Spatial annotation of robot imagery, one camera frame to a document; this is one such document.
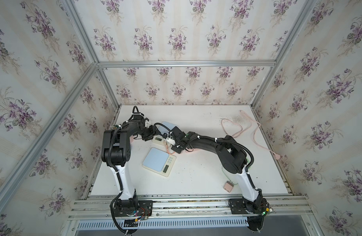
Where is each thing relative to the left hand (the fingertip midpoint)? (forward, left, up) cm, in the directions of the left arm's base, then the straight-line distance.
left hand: (157, 135), depth 100 cm
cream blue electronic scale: (-10, -8, +23) cm, 26 cm away
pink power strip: (-18, -22, +12) cm, 31 cm away
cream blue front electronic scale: (-17, -3, -4) cm, 18 cm away
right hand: (-6, -14, -1) cm, 16 cm away
